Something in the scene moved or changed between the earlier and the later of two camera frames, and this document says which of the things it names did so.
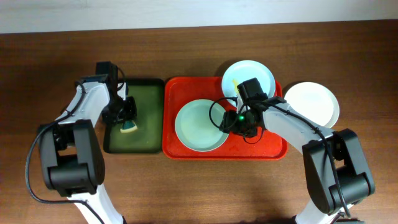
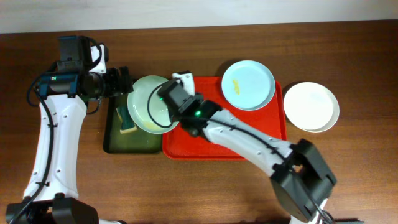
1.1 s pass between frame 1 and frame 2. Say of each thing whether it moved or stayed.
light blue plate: stayed
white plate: stayed
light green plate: moved
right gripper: moved
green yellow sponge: stayed
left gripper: moved
